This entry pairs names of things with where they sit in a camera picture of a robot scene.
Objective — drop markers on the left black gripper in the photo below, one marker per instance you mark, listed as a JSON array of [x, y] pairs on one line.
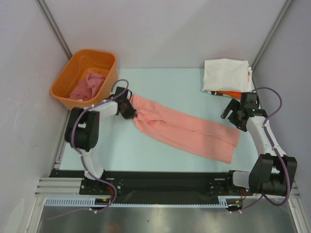
[[131, 114]]

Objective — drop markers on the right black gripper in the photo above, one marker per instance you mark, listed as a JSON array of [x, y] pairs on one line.
[[233, 104]]

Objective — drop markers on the dark pink t-shirt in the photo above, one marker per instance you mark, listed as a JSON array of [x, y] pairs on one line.
[[87, 88]]

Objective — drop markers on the light pink t-shirt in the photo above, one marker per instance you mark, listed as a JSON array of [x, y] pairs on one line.
[[198, 136]]

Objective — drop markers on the orange plastic basket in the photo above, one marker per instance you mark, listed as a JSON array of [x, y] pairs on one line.
[[82, 63]]

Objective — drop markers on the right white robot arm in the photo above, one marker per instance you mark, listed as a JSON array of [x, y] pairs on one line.
[[273, 172]]

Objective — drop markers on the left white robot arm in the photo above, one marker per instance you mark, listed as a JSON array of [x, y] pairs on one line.
[[82, 131]]

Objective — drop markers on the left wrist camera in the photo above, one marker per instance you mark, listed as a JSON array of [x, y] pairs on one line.
[[122, 93]]

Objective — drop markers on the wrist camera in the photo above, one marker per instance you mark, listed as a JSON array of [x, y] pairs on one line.
[[122, 93], [249, 100]]

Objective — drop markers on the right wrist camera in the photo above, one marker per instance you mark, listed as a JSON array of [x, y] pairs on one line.
[[249, 100]]

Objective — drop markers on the aluminium frame rail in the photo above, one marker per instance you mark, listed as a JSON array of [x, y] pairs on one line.
[[48, 187]]

